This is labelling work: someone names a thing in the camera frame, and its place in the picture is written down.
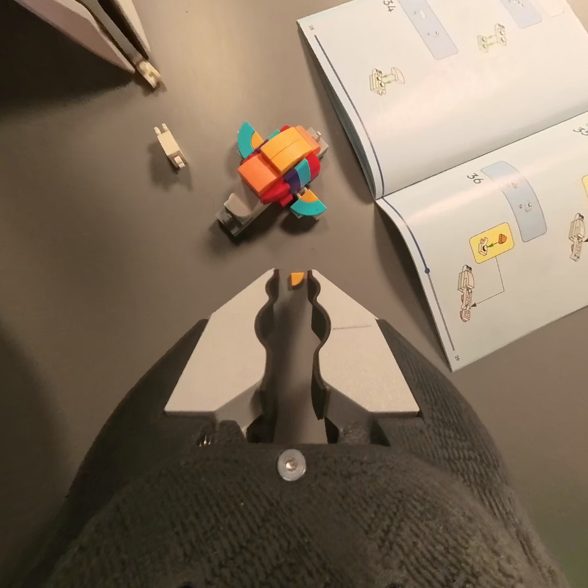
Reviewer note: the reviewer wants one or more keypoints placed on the colourful lego model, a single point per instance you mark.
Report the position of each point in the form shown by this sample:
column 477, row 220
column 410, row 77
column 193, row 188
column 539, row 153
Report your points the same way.
column 275, row 170

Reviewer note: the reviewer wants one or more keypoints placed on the small orange lego piece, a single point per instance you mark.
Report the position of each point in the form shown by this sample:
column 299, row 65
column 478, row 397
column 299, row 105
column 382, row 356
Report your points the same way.
column 295, row 279

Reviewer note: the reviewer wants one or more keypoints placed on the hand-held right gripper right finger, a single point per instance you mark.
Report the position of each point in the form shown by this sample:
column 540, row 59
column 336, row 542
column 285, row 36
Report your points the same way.
column 363, row 367

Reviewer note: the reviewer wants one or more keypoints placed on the lego instruction booklet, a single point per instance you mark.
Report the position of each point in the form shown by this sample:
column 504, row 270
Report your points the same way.
column 459, row 138

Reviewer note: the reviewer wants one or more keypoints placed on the white clip lego piece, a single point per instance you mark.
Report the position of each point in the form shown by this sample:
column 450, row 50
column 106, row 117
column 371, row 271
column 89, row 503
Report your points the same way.
column 170, row 147

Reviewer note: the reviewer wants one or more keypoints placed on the small beige lego piece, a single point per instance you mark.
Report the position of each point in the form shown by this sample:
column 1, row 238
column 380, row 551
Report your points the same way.
column 148, row 74

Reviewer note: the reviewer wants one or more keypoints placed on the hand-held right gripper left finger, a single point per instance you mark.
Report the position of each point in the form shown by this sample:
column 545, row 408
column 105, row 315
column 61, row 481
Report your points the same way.
column 216, row 363

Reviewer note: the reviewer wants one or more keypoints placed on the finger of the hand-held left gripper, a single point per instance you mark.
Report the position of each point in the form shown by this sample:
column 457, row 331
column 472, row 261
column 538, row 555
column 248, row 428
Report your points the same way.
column 124, row 23
column 69, row 23

